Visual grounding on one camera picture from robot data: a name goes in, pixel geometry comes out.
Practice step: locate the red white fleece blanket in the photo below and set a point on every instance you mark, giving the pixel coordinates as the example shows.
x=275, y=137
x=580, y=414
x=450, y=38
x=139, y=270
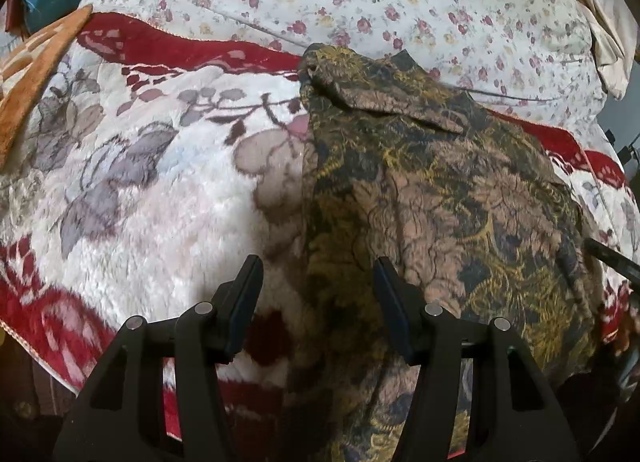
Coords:
x=165, y=202

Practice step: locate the beige cloth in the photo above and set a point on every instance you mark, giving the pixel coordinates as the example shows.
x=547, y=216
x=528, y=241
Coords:
x=610, y=26

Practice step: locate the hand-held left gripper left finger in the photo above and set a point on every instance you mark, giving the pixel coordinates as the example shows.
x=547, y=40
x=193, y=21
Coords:
x=246, y=302

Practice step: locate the orange patterned mat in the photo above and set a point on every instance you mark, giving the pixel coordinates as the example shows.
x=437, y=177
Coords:
x=35, y=71

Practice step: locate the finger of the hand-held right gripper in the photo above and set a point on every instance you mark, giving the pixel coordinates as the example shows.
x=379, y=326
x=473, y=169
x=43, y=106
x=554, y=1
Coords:
x=617, y=262

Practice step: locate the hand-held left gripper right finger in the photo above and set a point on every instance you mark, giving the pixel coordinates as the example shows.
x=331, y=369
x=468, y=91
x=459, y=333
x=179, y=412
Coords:
x=395, y=312

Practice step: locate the dark gold paisley garment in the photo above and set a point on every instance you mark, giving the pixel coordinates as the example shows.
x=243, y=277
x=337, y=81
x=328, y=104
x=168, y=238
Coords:
x=450, y=202

